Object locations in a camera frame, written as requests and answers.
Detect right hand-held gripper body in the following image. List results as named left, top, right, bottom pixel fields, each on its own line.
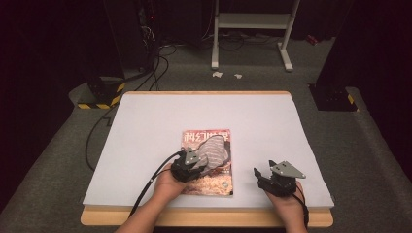
left=257, top=160, right=307, bottom=198

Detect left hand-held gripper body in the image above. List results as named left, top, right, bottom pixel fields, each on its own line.
left=170, top=147, right=207, bottom=183

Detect red and purple magazine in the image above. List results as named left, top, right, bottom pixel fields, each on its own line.
left=179, top=128, right=235, bottom=198

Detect person's right hand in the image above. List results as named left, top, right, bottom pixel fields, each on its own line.
left=262, top=181, right=308, bottom=228

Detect person's left hand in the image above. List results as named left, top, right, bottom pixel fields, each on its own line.
left=151, top=170, right=189, bottom=204

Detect white table mat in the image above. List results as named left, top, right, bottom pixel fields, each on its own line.
left=82, top=93, right=335, bottom=210

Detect wooden table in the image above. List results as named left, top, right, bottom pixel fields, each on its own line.
left=80, top=89, right=335, bottom=228

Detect black stand base yellow stripes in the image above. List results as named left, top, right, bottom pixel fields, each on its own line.
left=76, top=76, right=127, bottom=111
left=307, top=83, right=361, bottom=114

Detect small red object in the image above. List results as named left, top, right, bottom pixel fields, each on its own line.
left=306, top=33, right=321, bottom=47

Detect dark equipment rack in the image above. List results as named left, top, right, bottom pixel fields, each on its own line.
left=135, top=0, right=163, bottom=73

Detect white metal stand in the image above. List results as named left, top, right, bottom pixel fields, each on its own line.
left=210, top=0, right=302, bottom=73

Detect right hand-held gripper black cable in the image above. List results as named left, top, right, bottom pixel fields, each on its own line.
left=292, top=182, right=311, bottom=228

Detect hand-held gripper black cable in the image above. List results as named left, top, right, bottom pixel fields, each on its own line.
left=292, top=182, right=311, bottom=228
left=128, top=150, right=187, bottom=218

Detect left hand-held gripper black cable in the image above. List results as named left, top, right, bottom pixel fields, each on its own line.
left=128, top=150, right=187, bottom=218

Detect black floor cable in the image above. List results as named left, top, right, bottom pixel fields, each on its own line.
left=84, top=106, right=115, bottom=173

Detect bundle of black cables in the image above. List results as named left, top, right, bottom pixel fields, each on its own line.
left=133, top=43, right=179, bottom=92

